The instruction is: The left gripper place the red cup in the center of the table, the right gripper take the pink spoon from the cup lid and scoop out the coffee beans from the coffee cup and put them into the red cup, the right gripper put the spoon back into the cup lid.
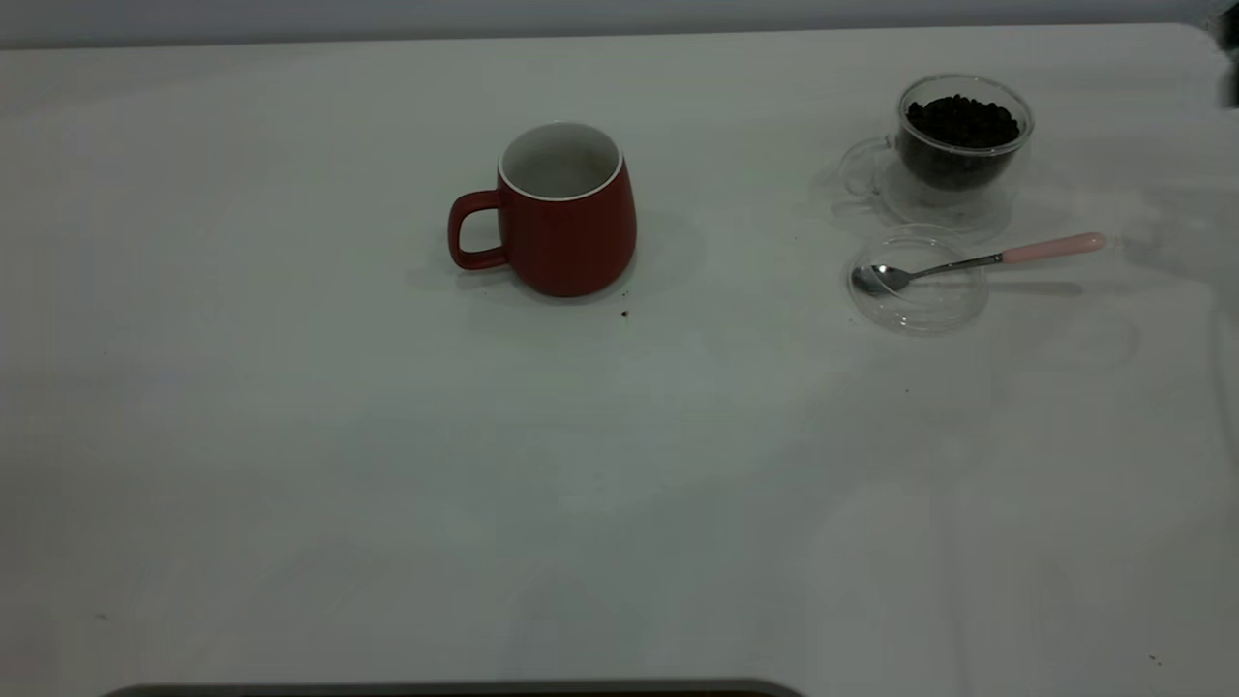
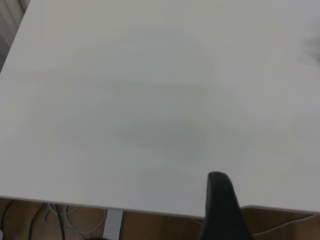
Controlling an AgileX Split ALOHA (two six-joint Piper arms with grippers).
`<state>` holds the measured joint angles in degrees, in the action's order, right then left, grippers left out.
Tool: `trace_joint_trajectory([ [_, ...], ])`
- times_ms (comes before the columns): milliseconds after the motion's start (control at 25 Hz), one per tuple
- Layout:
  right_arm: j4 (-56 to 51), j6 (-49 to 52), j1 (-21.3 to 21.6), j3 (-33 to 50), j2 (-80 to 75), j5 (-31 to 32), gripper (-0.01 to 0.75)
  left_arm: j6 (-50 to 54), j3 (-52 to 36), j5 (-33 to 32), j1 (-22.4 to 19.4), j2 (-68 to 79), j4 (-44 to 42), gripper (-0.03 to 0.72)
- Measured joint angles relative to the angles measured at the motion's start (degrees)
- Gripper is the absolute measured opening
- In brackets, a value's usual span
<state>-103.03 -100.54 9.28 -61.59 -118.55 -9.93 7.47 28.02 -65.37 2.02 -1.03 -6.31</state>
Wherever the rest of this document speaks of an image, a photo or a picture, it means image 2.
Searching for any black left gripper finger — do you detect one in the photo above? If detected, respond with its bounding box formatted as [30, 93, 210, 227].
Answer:
[198, 171, 256, 240]

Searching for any thin black floor cable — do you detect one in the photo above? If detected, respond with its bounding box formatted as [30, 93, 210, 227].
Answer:
[0, 199, 16, 240]
[28, 201, 48, 240]

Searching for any thick black floor cable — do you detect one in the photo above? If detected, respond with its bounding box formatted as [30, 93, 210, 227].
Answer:
[54, 202, 67, 240]

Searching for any white table leg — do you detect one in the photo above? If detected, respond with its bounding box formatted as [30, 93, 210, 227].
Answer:
[102, 207, 124, 240]

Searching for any white floor cable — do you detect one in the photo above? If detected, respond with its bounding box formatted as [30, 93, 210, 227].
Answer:
[44, 202, 107, 234]

